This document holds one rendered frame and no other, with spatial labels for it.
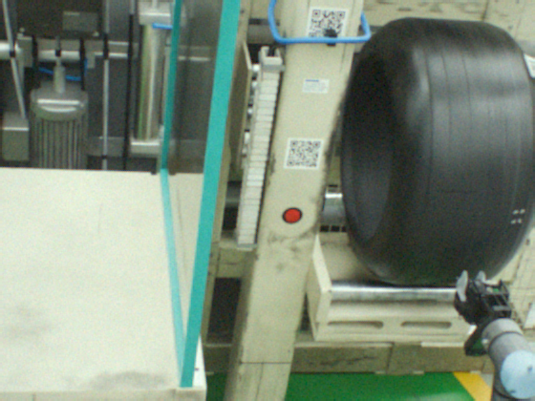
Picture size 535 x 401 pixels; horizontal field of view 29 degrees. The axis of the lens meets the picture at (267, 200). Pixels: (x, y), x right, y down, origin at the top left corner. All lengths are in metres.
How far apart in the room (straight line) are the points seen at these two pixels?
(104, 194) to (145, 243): 0.16
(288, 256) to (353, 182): 0.31
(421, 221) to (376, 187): 0.51
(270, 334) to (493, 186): 0.69
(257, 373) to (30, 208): 0.90
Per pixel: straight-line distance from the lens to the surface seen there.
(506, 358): 1.92
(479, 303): 2.05
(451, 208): 2.02
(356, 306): 2.31
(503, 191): 2.05
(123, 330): 1.57
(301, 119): 2.07
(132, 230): 1.76
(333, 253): 2.54
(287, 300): 2.35
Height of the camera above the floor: 2.34
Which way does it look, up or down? 35 degrees down
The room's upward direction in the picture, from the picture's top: 9 degrees clockwise
